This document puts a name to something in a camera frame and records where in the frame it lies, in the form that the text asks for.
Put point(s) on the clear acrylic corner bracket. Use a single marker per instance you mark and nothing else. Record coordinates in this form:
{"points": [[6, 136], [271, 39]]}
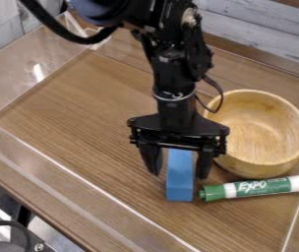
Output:
{"points": [[73, 26]]}

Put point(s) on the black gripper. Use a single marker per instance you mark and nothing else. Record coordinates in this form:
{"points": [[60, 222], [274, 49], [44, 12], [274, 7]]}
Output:
{"points": [[176, 127]]}

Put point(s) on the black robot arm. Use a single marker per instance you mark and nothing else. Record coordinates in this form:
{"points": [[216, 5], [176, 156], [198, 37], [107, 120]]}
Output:
{"points": [[167, 27]]}

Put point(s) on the clear acrylic tray wall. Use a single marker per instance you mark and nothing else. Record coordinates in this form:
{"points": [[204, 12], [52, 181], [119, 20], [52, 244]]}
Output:
{"points": [[85, 213]]}

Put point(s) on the blue rectangular block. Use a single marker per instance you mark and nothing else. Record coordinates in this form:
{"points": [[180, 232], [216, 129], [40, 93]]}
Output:
{"points": [[179, 176]]}

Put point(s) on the green Expo marker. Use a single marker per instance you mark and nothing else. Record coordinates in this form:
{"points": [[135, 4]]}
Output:
{"points": [[250, 188]]}

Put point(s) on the brown wooden bowl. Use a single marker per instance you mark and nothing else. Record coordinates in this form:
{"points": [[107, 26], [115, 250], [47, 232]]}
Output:
{"points": [[263, 140]]}

